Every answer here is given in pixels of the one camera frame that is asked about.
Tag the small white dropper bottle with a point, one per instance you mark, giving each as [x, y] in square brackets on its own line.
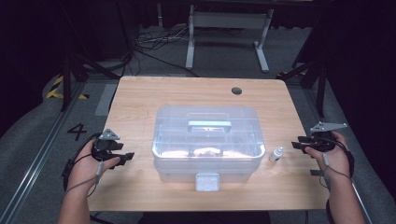
[275, 155]

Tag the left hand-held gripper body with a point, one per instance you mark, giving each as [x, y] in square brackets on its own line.
[104, 149]

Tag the black tripod stand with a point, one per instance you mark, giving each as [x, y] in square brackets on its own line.
[320, 84]
[67, 81]

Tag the clear plastic storage box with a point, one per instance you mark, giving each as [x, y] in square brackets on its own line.
[208, 137]

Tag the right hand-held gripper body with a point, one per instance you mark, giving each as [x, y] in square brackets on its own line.
[323, 141]

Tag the grey metal table frame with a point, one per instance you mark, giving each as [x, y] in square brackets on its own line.
[229, 20]

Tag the yellow black floor tape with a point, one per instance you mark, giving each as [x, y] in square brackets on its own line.
[54, 91]

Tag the person's right hand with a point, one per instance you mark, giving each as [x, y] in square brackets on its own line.
[337, 161]

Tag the person's left hand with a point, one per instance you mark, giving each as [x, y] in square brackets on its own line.
[84, 169]

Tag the person's dark clothing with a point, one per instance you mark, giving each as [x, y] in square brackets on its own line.
[205, 218]

